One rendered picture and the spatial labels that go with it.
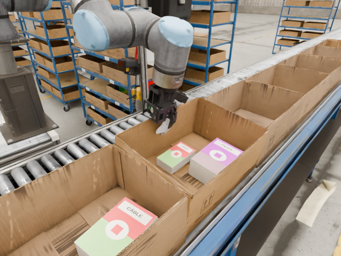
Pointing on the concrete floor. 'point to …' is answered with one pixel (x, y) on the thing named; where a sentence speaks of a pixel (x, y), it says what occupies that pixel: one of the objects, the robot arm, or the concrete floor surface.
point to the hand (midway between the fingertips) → (162, 130)
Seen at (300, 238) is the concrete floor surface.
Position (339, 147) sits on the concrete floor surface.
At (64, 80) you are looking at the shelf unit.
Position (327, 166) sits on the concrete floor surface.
